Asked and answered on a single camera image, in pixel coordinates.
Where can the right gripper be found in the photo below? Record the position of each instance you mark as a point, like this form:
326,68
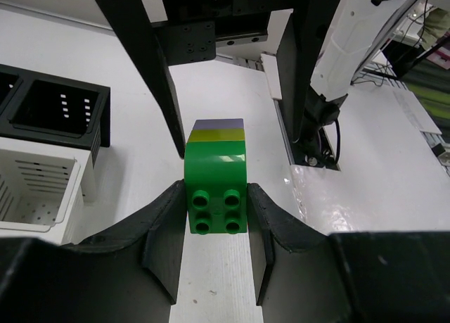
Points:
195,28

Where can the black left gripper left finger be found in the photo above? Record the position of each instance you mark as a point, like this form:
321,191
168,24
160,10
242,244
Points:
128,272

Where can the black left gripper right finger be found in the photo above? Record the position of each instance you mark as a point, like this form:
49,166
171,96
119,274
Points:
301,275

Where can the green rounded lego brick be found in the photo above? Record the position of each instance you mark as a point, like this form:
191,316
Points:
215,175

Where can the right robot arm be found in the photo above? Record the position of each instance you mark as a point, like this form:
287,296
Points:
324,43

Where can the white slotted container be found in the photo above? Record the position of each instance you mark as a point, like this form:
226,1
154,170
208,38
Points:
43,190

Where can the black slotted container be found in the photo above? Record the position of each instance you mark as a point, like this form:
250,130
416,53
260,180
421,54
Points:
54,110

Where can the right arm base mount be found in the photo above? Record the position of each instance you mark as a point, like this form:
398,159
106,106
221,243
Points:
318,153

